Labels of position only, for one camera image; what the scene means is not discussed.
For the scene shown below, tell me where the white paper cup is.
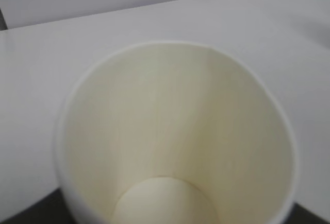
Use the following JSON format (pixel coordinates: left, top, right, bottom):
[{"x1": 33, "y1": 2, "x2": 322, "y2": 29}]
[{"x1": 53, "y1": 41, "x2": 298, "y2": 223}]

